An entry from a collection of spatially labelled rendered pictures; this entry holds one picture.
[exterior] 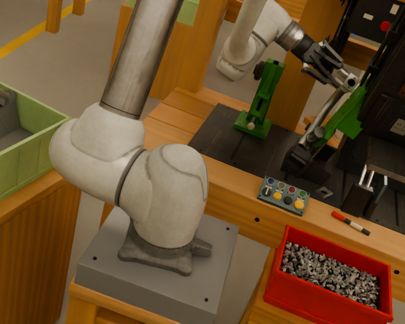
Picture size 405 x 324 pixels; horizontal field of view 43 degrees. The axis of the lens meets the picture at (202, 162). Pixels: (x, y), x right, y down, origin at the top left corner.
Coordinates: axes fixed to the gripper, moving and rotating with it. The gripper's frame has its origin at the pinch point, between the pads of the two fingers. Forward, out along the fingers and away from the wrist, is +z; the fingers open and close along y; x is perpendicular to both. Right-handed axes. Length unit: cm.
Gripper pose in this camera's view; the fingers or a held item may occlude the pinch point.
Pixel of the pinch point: (344, 81)
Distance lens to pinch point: 179.5
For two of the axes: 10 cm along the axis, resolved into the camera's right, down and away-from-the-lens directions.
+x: -2.2, 0.8, 9.7
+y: 5.8, -7.9, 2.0
